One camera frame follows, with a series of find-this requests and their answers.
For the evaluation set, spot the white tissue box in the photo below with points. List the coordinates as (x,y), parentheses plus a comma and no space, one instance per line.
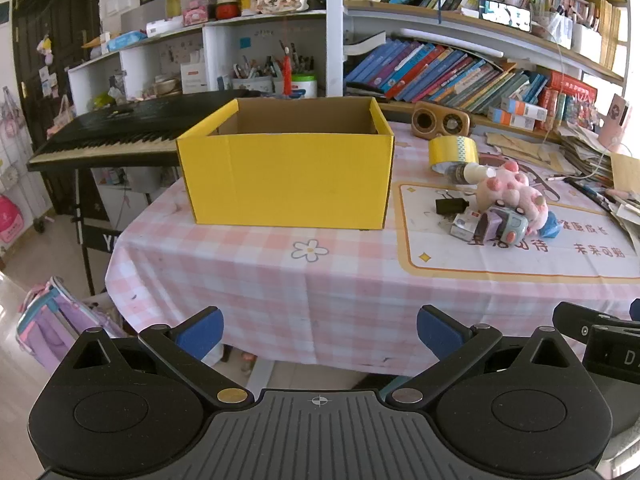
(192,77)

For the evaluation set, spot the purple pink backpack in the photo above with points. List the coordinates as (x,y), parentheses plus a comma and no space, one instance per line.
(55,330)

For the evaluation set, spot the white orange blue carton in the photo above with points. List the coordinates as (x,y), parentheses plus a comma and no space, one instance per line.
(507,119)
(522,109)

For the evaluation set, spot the pen holder with pens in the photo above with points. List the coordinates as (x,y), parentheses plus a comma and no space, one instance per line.
(250,84)

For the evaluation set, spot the blue wet wipes pack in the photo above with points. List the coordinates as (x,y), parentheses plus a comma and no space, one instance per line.
(125,40)

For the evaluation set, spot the brown wooden radio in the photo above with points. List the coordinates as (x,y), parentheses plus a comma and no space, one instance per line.
(442,108)

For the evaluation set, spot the small white red-label box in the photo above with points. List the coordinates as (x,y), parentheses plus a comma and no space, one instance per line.
(462,227)

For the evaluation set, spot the white cubby shelf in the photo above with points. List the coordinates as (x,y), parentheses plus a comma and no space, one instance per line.
(220,45)

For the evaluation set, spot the pink checkered desktop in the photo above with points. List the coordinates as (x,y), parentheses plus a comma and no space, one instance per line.
(300,300)

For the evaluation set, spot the black electronic keyboard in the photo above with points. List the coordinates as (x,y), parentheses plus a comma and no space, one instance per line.
(100,130)

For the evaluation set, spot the purple teal toy car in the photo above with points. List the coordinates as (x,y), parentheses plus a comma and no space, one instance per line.
(505,227)

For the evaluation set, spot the pink plush pig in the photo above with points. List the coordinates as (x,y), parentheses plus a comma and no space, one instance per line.
(510,187)

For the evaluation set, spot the wooden bookshelf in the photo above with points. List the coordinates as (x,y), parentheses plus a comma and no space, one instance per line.
(450,21)

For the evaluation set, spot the pink tissue pack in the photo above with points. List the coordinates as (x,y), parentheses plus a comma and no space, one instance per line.
(195,15)

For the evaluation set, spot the black white sign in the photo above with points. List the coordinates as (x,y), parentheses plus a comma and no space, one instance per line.
(502,15)

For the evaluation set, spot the stack of papers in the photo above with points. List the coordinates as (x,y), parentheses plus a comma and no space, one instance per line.
(585,150)

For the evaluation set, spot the white flat pack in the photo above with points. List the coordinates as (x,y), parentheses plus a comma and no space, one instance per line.
(165,26)

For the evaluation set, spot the red tassel pendant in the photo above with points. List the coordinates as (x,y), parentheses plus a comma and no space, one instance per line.
(287,72)

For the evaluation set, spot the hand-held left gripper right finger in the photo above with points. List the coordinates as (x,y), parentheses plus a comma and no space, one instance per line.
(437,331)

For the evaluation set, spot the yellow cardboard box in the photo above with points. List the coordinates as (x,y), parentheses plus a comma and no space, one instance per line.
(285,180)

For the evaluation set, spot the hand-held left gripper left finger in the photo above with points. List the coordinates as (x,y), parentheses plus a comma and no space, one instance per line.
(202,332)

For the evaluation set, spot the yellow tape roll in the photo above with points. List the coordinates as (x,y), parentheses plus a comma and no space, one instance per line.
(450,150)

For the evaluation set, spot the pink desk gadget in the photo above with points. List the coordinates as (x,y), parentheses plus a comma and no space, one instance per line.
(614,120)

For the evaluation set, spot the black keyboard stand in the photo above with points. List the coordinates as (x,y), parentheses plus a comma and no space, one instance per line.
(95,237)

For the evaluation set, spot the black binder clip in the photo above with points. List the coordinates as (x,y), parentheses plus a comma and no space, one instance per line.
(447,206)

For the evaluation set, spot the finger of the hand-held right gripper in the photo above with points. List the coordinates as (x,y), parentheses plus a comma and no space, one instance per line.
(572,322)

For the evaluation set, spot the row of leaning colourful books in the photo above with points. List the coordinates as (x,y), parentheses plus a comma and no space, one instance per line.
(440,75)

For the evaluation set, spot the small cream bottle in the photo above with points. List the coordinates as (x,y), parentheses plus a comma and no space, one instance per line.
(475,174)

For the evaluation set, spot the dark wooden door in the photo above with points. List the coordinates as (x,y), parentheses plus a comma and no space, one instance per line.
(50,10)

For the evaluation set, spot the white orange-bordered desk mat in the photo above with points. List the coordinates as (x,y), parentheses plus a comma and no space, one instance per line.
(500,262)

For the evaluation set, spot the red white figurine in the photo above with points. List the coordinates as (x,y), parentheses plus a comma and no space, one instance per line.
(227,7)

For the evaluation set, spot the hanging bags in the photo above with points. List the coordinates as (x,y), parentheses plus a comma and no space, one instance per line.
(12,125)

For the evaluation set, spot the red book set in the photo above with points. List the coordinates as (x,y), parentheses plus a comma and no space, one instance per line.
(572,95)

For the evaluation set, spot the pink triangular bag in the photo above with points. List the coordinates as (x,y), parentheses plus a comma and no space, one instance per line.
(61,117)

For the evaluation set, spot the white jar green lid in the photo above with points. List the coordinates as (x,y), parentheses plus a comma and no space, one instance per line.
(304,87)

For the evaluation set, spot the black pen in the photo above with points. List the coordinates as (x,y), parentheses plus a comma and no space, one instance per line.
(590,194)

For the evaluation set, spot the blue plastic toy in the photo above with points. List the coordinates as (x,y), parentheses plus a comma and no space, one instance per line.
(550,227)

